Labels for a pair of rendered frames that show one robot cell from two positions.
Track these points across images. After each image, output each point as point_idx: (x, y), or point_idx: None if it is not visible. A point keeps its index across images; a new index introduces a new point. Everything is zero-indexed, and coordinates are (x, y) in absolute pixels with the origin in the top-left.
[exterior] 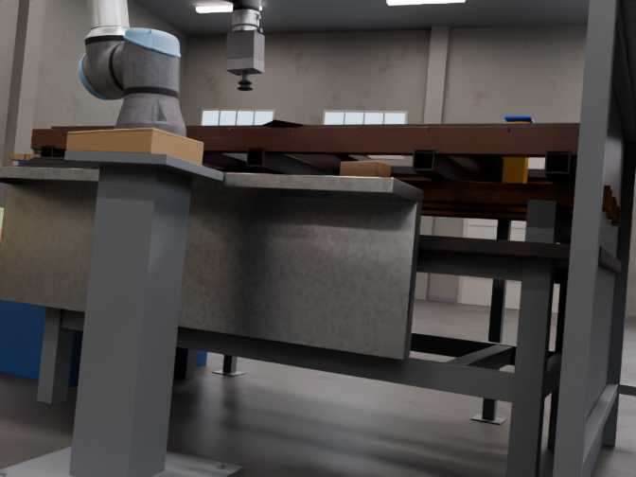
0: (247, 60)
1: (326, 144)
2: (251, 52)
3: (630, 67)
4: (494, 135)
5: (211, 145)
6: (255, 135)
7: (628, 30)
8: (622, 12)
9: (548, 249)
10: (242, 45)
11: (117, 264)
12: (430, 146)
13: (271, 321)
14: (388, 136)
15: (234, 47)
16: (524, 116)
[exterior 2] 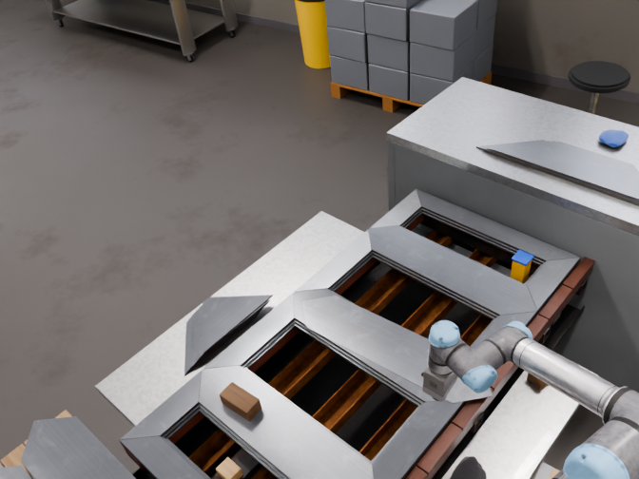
0: (454, 381)
1: (510, 374)
2: (455, 374)
3: (520, 176)
4: (568, 297)
5: (452, 450)
6: (476, 414)
7: (590, 201)
8: (620, 213)
9: (574, 320)
10: (452, 377)
11: None
12: (548, 326)
13: None
14: (534, 340)
15: (447, 385)
16: (532, 258)
